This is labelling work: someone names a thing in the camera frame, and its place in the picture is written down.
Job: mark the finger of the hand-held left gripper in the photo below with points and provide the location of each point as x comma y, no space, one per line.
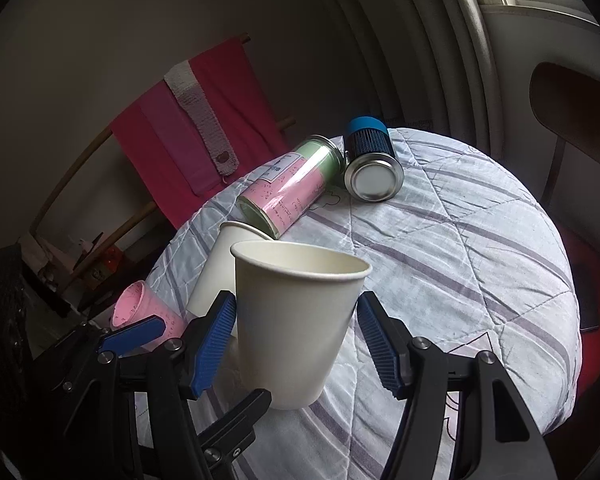
235,422
132,332

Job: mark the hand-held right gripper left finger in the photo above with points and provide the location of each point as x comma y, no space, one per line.
212,345

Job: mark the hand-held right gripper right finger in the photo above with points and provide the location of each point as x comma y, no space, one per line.
380,350

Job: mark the pink plastic cup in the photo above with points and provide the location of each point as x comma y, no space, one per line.
140,302

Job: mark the white paper cup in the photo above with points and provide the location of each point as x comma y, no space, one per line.
215,270
290,320

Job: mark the orange container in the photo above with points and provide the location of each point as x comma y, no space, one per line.
112,261

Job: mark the striped grey quilt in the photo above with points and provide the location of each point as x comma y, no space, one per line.
455,260

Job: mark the black case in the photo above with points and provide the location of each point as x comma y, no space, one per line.
5,305

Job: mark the blue ribbed metal can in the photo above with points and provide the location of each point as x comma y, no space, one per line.
372,180

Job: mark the wooden drying rack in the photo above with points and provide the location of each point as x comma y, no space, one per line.
70,170

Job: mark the pink and green tin can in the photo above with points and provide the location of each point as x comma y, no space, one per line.
285,185

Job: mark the black phone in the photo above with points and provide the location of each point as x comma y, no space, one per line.
587,305

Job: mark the pink towel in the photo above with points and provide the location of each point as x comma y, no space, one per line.
230,110

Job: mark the grey curtain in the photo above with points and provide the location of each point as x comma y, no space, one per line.
405,60

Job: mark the brown wooden chair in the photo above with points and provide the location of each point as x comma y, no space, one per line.
570,90

